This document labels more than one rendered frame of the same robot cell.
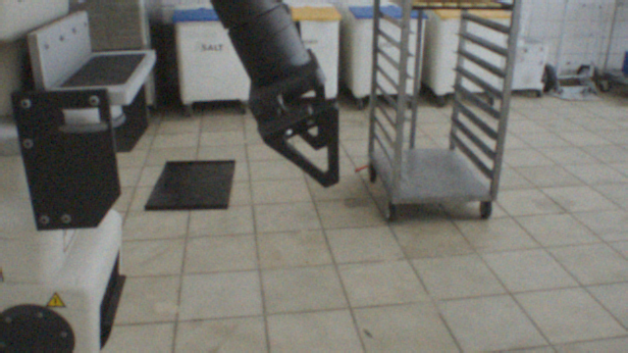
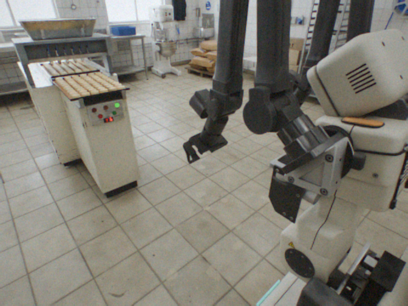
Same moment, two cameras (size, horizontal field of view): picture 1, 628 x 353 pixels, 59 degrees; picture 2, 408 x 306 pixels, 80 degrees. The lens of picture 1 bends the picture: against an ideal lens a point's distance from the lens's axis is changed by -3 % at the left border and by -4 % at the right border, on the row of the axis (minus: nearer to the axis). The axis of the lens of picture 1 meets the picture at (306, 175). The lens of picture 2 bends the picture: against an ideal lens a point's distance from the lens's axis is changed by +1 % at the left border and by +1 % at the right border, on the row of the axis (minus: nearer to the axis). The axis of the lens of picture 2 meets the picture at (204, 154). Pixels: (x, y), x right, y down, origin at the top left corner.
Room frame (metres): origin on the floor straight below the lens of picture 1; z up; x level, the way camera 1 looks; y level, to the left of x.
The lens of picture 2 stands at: (1.31, 0.61, 1.44)
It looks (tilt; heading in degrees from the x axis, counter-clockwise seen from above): 32 degrees down; 237
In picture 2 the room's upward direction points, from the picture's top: straight up
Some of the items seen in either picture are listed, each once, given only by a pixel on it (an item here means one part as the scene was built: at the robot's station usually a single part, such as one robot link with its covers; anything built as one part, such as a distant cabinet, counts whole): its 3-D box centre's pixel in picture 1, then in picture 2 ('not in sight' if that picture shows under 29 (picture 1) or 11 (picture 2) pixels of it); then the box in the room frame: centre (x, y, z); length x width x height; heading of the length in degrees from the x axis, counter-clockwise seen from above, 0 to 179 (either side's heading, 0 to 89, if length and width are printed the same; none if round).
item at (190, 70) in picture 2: not in sight; (214, 71); (-2.12, -4.19, 0.06); 1.20 x 0.80 x 0.11; 100
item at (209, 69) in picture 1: (213, 58); not in sight; (4.29, 0.71, 0.38); 0.64 x 0.54 x 0.77; 10
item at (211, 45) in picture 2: not in sight; (216, 45); (-2.15, -4.15, 0.62); 0.72 x 0.42 x 0.17; 104
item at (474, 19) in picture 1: (480, 21); not in sight; (2.61, -0.79, 0.87); 0.64 x 0.03 x 0.03; 4
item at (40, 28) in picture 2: not in sight; (59, 28); (1.05, -2.01, 1.25); 0.56 x 0.29 x 0.14; 4
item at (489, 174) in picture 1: (467, 151); not in sight; (2.61, -0.79, 0.24); 0.64 x 0.03 x 0.03; 4
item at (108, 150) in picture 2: not in sight; (100, 134); (1.02, -1.51, 0.45); 0.70 x 0.34 x 0.90; 94
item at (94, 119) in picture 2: not in sight; (106, 112); (0.99, -1.15, 0.77); 0.24 x 0.04 x 0.14; 4
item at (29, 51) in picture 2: not in sight; (68, 57); (1.05, -2.01, 1.01); 0.72 x 0.33 x 0.34; 4
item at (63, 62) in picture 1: (83, 106); (312, 170); (0.69, 0.28, 0.99); 0.28 x 0.16 x 0.22; 8
